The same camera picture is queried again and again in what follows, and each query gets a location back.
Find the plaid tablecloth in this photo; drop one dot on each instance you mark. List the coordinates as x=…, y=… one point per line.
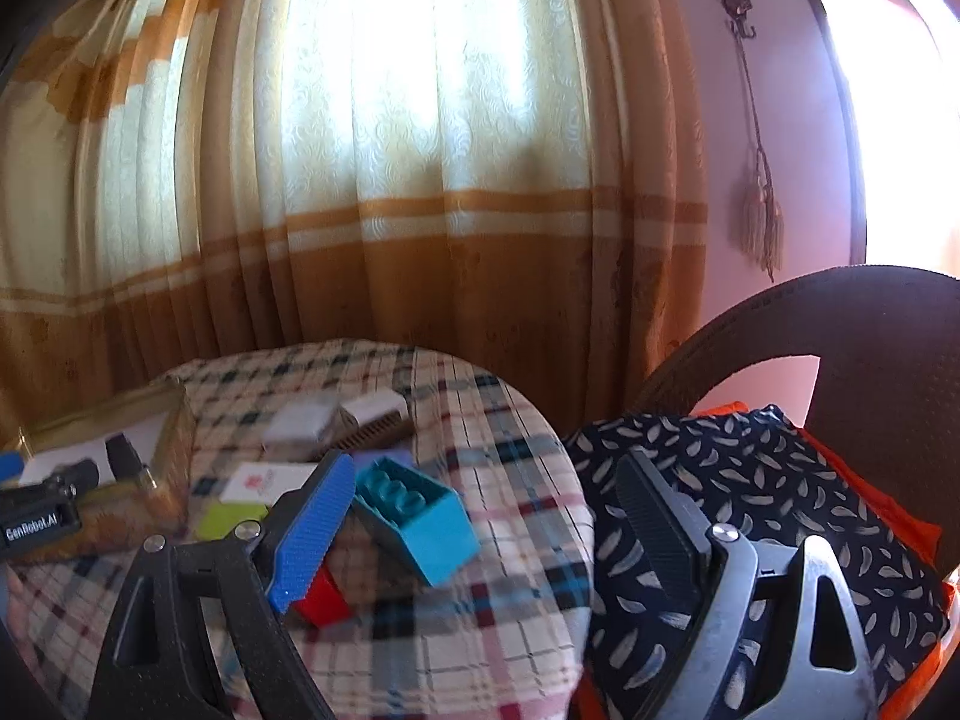
x=495, y=465

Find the white card with red logo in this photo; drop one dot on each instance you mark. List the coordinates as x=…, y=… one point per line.
x=262, y=480

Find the metal wall hook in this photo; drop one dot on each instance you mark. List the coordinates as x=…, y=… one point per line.
x=739, y=9

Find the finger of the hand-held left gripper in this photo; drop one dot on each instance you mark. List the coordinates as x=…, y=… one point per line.
x=124, y=457
x=73, y=476

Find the teal toy brick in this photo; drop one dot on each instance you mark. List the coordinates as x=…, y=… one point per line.
x=420, y=532

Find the small white box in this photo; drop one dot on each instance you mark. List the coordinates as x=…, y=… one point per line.
x=373, y=405
x=300, y=420

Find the navy feather print cloth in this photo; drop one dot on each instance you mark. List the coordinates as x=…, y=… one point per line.
x=757, y=465

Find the brown comb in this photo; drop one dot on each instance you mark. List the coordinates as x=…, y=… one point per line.
x=375, y=436

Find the gold tin tray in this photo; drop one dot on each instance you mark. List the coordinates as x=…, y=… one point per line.
x=169, y=450

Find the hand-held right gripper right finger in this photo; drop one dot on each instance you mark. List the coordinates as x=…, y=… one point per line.
x=660, y=525

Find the green block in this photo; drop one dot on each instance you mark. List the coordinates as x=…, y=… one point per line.
x=225, y=521

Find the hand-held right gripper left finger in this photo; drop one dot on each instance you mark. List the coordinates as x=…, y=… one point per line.
x=315, y=532

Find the red toy brick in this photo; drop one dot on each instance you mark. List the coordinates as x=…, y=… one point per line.
x=326, y=604

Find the dark window frame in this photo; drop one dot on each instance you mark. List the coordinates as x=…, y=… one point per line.
x=846, y=127

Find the cream and orange curtain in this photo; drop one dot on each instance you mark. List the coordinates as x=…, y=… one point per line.
x=420, y=165

